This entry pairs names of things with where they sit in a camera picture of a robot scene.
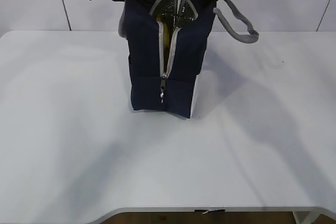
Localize yellow banana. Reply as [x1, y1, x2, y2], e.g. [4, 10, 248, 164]
[156, 15, 173, 50]

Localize navy blue lunch bag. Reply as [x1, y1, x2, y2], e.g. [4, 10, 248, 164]
[119, 0, 259, 118]

